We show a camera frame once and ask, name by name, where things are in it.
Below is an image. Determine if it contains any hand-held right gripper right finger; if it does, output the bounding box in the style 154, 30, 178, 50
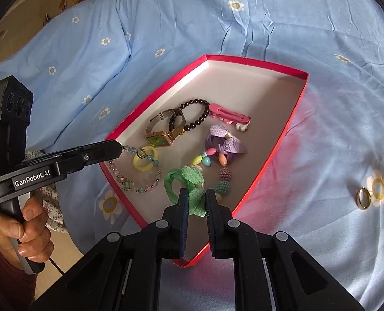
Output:
204, 190, 366, 311

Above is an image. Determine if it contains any pink hair clip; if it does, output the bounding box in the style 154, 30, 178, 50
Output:
208, 103, 252, 133

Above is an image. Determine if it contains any purple fabric hair tie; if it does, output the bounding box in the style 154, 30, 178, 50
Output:
205, 124, 248, 164

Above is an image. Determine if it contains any gold finger ring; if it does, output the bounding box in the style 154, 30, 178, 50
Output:
356, 187, 373, 210

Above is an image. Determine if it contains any person's left forearm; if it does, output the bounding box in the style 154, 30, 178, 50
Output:
0, 233, 39, 311

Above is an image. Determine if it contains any red cardboard box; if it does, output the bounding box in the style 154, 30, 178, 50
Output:
99, 54, 310, 268

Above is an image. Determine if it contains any black bead bracelet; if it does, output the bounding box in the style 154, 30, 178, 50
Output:
169, 99, 211, 133

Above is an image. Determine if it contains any beaded berry hair tie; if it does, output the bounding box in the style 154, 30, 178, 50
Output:
214, 167, 233, 200

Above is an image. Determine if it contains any person's left hand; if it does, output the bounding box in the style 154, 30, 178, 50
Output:
0, 197, 54, 269

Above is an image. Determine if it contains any yellow bangle ring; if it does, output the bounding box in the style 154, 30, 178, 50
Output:
133, 146, 160, 172

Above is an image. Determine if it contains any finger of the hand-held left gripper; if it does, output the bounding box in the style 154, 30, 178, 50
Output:
80, 139, 124, 168

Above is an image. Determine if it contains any clear crystal bead bracelet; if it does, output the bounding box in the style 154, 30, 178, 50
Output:
108, 145, 163, 194

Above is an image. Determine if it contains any black cable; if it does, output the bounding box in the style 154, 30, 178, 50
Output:
49, 258, 65, 276

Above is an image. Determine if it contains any colorful pastel bead bracelet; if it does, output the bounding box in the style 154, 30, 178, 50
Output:
190, 147, 228, 169

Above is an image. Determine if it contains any green-faced wrist watch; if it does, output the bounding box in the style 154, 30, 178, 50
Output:
145, 108, 187, 148

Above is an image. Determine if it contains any green fabric hair tie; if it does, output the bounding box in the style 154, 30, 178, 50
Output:
164, 165, 209, 218

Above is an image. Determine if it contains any floral print cloth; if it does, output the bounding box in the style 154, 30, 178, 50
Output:
23, 149, 70, 234

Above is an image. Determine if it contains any light blue flowered duvet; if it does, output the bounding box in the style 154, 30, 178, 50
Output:
0, 0, 384, 311

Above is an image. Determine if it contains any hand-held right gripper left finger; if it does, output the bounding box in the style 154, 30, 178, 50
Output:
30, 189, 190, 311

